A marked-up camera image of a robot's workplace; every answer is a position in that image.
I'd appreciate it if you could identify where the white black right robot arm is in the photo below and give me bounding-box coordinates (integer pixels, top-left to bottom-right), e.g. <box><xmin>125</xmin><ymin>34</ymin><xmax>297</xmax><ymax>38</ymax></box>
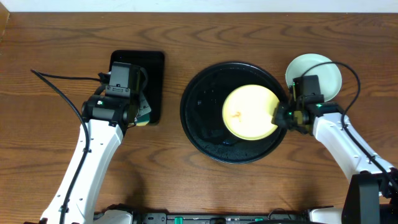
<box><xmin>272</xmin><ymin>75</ymin><xmax>397</xmax><ymax>223</ymax></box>

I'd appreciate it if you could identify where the yellow plate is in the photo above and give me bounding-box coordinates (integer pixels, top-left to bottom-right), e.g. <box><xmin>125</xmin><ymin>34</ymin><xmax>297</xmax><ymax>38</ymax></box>
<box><xmin>222</xmin><ymin>85</ymin><xmax>280</xmax><ymax>141</ymax></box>

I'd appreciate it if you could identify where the green yellow sponge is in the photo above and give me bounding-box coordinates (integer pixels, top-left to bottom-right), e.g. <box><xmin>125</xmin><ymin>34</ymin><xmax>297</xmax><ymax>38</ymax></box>
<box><xmin>135</xmin><ymin>113</ymin><xmax>150</xmax><ymax>126</ymax></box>

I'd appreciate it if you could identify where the black round tray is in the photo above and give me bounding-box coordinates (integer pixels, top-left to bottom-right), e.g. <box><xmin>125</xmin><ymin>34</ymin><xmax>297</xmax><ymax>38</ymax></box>
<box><xmin>180</xmin><ymin>62</ymin><xmax>287</xmax><ymax>164</ymax></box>

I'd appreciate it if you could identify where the black rectangular tray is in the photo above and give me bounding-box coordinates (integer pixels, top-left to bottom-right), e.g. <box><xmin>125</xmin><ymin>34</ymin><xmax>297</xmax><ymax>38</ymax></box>
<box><xmin>109</xmin><ymin>50</ymin><xmax>165</xmax><ymax>125</ymax></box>

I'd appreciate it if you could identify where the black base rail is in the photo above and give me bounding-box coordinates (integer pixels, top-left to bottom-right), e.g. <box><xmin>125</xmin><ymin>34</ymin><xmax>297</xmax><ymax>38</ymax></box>
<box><xmin>93</xmin><ymin>203</ymin><xmax>343</xmax><ymax>224</ymax></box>

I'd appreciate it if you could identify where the mint plate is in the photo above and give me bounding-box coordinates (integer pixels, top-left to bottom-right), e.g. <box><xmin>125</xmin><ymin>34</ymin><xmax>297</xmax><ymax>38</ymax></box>
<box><xmin>285</xmin><ymin>54</ymin><xmax>342</xmax><ymax>101</ymax></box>

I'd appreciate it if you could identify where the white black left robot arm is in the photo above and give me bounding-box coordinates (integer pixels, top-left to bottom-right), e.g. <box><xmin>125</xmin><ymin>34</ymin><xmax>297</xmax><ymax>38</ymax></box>
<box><xmin>33</xmin><ymin>62</ymin><xmax>152</xmax><ymax>223</ymax></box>

